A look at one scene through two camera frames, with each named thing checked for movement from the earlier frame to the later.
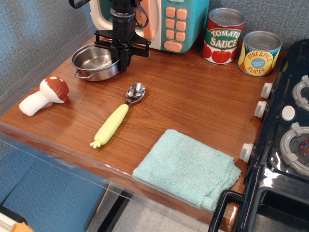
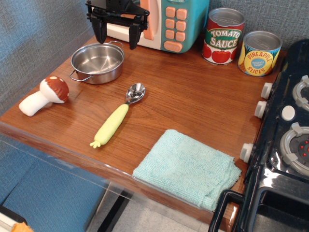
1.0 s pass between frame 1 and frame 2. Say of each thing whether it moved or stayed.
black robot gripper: moved
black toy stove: stayed
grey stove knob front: stayed
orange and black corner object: stayed
